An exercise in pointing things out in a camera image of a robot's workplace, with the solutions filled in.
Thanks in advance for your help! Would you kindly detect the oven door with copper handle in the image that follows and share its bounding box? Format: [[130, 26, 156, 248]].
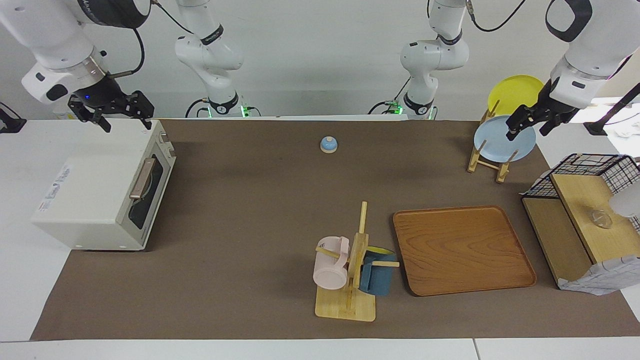
[[117, 120, 177, 251]]

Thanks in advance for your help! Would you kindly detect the white toaster oven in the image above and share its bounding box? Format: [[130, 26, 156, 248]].
[[31, 119, 177, 252]]

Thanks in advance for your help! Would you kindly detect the light blue plate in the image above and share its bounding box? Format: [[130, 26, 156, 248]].
[[473, 116, 537, 163]]

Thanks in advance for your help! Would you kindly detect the yellow plate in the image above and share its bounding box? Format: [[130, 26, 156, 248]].
[[487, 75, 545, 119]]

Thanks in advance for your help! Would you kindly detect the wooden plate rack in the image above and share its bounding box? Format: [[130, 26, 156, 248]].
[[467, 100, 519, 184]]

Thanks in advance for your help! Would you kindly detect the small clear glass bowl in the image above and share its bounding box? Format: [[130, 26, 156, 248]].
[[587, 209, 614, 230]]

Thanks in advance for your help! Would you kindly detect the brown wooden tray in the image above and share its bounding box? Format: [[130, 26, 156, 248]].
[[392, 205, 537, 297]]

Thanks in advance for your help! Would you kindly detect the brown table mat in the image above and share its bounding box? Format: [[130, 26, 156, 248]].
[[30, 119, 640, 342]]

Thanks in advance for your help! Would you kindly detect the white checkered cloth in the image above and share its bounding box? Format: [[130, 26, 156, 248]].
[[557, 255, 640, 296]]

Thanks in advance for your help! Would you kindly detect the blue mug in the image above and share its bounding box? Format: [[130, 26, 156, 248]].
[[359, 246, 397, 296]]

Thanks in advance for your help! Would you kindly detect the pink mug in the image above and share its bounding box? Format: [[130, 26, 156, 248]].
[[313, 236, 351, 290]]

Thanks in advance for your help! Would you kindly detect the wooden mug rack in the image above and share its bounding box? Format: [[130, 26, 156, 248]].
[[315, 201, 401, 322]]

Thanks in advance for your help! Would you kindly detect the black camera stand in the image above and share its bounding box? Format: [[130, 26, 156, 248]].
[[0, 102, 27, 134], [584, 82, 640, 137]]

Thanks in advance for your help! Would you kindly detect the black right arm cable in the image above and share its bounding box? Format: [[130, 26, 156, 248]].
[[107, 0, 196, 80]]

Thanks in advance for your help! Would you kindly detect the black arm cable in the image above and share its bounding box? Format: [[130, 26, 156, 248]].
[[465, 0, 528, 34], [107, 0, 196, 80]]

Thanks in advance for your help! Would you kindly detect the wire basket wooden box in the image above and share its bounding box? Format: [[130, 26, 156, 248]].
[[521, 172, 640, 290]]

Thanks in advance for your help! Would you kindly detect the black wire basket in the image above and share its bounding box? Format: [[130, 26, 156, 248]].
[[520, 153, 640, 232]]

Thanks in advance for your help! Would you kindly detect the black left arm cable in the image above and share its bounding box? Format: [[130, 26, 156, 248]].
[[465, 0, 528, 34]]

